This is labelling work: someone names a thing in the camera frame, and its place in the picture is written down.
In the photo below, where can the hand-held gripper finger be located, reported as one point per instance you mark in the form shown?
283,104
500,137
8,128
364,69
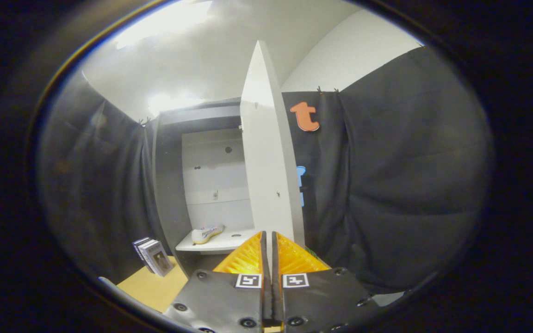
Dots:
263,259
275,259

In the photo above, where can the black backdrop cloth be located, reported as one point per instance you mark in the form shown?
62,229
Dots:
410,185

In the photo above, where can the dark grey shoe cabinet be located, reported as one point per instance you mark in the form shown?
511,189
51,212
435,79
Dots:
170,185

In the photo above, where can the white shoe cabinet door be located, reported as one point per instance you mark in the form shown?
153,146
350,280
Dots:
269,152

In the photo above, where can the white canvas shoe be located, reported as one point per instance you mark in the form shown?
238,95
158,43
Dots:
207,234

